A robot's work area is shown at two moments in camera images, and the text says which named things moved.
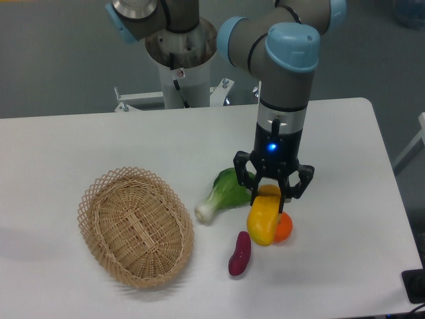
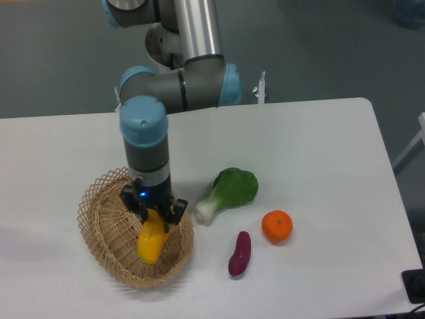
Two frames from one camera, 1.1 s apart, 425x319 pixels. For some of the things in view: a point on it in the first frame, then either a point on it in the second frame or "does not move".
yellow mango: [262, 217] -> [152, 238]
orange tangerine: [284, 227] does not move
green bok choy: [227, 192] does not move
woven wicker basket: [136, 226] does not move
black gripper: [275, 155] -> [157, 197]
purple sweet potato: [238, 262] does not move
